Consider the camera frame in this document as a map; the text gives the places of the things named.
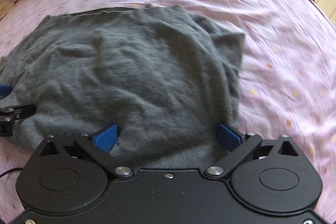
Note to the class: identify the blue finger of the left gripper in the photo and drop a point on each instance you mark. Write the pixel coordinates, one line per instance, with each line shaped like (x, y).
(5, 90)

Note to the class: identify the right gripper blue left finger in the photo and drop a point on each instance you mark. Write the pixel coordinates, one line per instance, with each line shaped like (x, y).
(105, 138)

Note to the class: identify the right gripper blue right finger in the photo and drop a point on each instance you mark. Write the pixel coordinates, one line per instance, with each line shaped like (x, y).
(229, 137)

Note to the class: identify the grey argyle sweater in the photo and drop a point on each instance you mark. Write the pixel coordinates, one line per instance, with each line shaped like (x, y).
(165, 76)

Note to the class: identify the pink patterned bed sheet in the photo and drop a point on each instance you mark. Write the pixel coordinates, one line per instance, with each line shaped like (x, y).
(288, 72)

